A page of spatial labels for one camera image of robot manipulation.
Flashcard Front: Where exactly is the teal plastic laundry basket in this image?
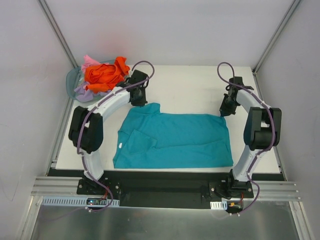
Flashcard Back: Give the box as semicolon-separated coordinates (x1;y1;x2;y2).
65;55;130;103

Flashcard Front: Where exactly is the aluminium frame post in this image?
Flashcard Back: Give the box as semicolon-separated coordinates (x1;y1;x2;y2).
37;0;79;68
252;0;303;76

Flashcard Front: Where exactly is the teal t shirt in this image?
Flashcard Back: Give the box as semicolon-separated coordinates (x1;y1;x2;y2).
113;103;234;169

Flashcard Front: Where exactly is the aluminium front rail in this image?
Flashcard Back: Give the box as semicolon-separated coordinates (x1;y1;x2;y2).
31;174;83;196

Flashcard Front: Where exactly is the white slotted left cable duct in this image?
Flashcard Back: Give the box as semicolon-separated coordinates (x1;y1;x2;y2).
42;196;120;208

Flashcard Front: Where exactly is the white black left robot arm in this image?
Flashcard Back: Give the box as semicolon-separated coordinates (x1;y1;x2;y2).
68;85;147;195

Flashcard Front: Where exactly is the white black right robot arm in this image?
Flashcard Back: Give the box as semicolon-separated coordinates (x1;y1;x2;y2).
219;89;282;198

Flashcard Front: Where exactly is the lavender t shirt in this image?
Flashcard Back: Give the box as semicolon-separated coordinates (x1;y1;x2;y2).
74;82;111;103

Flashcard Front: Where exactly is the aluminium right frame post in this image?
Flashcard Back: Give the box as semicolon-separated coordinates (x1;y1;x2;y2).
252;0;303;76

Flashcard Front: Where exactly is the pink t shirt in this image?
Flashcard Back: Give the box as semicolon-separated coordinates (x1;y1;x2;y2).
81;55;101;73

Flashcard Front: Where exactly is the orange t shirt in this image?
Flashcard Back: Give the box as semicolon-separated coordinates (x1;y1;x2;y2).
84;56;130;94

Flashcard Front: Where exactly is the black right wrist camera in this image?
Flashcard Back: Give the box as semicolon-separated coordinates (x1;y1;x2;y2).
225;76;254;91

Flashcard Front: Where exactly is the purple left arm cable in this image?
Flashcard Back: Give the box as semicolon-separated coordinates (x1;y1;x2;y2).
76;60;155;213

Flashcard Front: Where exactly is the aluminium left frame post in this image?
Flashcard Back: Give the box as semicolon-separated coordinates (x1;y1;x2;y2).
37;0;79;68

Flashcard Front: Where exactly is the white slotted cable duct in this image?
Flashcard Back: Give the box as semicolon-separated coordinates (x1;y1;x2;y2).
42;196;120;208
210;200;228;211

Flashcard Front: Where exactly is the white slotted right cable duct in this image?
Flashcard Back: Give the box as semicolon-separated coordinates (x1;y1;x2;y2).
210;200;228;211

